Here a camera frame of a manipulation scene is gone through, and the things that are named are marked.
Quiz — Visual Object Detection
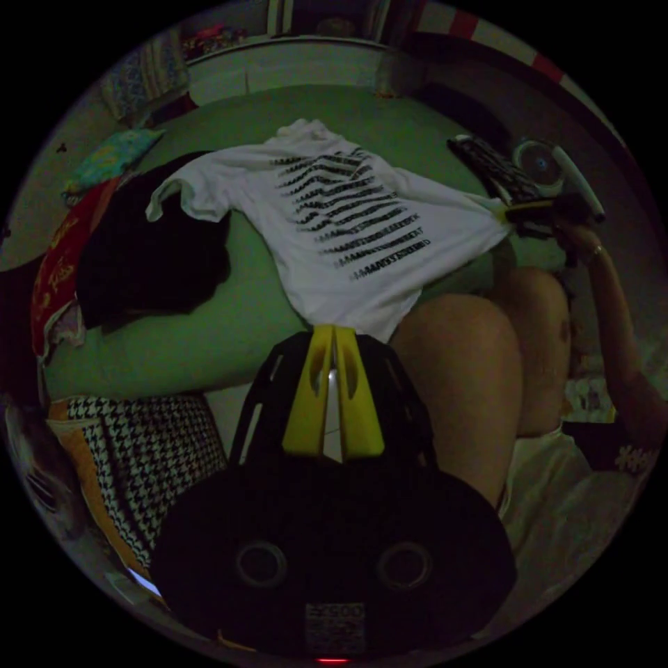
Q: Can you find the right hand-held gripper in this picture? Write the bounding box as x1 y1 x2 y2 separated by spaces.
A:
447 134 594 240

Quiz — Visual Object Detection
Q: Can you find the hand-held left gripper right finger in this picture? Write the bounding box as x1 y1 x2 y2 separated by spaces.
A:
334 327 385 463

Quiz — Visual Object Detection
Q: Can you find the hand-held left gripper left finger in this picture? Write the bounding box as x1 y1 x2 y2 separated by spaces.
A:
281 324 333 458

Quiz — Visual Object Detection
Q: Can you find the white striped print t-shirt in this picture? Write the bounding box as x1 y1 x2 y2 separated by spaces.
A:
145 118 515 345

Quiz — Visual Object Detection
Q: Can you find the person's right forearm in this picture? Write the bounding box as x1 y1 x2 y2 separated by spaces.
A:
587 249 665 413

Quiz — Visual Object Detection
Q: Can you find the person's right hand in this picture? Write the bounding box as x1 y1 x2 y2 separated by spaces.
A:
555 221 602 268

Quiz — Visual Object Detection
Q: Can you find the bed with green sheet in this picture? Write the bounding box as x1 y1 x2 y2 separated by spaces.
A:
44 91 575 411

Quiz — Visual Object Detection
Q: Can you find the person's body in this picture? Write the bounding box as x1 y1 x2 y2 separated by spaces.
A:
390 264 668 580

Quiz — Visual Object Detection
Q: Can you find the black white houndstooth cushion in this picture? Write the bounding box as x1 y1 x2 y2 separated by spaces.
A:
45 394 232 578

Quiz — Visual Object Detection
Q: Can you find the pile of clothes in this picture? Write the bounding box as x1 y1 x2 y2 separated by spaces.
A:
30 151 233 362

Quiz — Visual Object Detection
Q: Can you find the colourful printed pillow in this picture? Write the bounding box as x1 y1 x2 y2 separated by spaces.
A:
61 127 169 195

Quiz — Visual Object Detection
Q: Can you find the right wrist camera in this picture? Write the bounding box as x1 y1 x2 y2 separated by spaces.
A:
513 138 606 223

